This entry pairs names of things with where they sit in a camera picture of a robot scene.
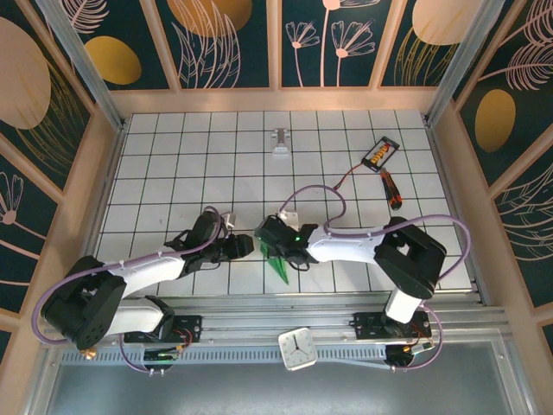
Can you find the green paper sheet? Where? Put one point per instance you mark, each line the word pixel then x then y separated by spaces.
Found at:
pixel 280 268

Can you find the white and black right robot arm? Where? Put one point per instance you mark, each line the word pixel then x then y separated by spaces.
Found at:
pixel 345 250

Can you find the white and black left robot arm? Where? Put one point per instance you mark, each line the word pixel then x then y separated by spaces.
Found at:
pixel 138 276

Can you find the white square alarm clock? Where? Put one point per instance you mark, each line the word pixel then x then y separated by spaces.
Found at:
pixel 297 349

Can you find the small controller board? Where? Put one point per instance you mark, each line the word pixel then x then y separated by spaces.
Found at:
pixel 421 348
pixel 162 355

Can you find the orange and black screwdriver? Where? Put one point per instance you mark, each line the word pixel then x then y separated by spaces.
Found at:
pixel 391 190

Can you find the small brass knob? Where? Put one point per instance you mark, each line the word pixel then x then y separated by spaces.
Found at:
pixel 90 354

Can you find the aluminium frame rail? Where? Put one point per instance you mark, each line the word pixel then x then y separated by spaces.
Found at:
pixel 268 317

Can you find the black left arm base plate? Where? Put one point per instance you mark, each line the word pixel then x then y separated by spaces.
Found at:
pixel 192 328

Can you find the white metal bracket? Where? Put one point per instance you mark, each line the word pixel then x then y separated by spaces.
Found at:
pixel 281 142

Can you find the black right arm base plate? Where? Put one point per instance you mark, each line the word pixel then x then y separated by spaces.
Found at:
pixel 365 328

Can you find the aluminium corner post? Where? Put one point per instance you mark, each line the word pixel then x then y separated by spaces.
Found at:
pixel 82 60
pixel 464 56

